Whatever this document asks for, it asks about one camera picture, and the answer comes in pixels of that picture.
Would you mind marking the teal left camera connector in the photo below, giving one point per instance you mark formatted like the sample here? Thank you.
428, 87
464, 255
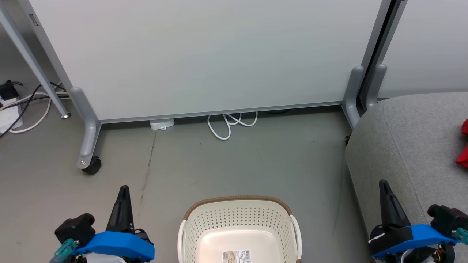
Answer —
65, 250

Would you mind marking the small white box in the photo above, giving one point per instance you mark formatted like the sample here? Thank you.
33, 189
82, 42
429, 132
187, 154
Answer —
162, 124

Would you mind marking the white label sticker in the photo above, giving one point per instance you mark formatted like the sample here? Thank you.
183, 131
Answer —
237, 256

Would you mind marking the grey fabric sofa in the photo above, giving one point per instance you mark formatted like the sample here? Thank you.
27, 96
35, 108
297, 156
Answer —
413, 146

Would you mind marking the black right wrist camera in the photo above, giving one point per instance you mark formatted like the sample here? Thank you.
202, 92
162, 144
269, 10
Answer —
448, 219

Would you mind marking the small black caster wheel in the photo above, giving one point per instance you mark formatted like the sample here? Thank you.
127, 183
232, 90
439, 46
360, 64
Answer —
348, 140

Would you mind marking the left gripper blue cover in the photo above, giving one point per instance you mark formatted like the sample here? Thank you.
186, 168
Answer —
117, 244

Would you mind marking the cream perforated laundry basket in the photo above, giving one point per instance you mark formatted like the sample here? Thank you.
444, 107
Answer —
237, 226

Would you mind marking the white power strip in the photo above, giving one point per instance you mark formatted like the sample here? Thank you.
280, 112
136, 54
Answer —
9, 115

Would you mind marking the teal right camera connector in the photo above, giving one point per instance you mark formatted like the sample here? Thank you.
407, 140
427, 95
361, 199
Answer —
462, 235

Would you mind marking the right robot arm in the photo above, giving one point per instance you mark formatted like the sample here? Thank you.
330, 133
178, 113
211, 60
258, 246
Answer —
438, 254

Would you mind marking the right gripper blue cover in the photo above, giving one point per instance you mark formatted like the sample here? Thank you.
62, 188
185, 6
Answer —
413, 237

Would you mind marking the narrow white partition panel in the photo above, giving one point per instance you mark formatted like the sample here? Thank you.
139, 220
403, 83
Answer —
427, 44

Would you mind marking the grey panel foot with caster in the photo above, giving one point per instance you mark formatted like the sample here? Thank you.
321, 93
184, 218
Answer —
87, 131

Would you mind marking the red garment with white trim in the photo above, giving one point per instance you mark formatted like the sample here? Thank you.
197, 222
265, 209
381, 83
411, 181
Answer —
463, 157

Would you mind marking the grey metal table leg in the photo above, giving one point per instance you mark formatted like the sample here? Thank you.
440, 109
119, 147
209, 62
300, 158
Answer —
33, 65

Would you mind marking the large white partition panel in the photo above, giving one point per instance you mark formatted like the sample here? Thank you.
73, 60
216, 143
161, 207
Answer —
204, 54

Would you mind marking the black power adapter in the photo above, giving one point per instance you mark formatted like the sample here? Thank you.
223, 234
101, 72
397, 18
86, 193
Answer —
8, 90

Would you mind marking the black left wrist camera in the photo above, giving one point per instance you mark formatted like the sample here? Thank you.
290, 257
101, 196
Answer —
75, 228

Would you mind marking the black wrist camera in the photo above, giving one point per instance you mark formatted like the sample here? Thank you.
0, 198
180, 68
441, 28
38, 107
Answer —
75, 228
448, 219

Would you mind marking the teal camera connector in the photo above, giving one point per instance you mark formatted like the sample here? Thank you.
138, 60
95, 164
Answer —
462, 235
65, 250

